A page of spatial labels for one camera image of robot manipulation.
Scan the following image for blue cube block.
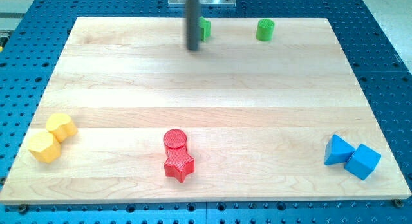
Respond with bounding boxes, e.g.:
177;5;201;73
344;144;382;180

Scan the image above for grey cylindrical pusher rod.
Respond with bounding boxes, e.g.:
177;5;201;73
185;0;200;51

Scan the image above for wooden board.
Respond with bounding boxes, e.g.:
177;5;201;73
1;17;411;204

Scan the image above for yellow hexagon block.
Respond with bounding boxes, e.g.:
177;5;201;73
28;131;61;163

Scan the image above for green star block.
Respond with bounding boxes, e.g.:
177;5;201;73
199;17;211;41

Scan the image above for red cylinder block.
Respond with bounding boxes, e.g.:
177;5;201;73
163;129;187;155

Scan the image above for blue triangle block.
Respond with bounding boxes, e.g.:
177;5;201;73
324;134;355;165

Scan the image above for red star block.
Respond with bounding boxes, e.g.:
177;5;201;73
164;146;195;183

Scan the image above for green cylinder block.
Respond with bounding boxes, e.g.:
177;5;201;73
256;18;275;41

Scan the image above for yellow heart block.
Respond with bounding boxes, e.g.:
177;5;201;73
46;113;78;142

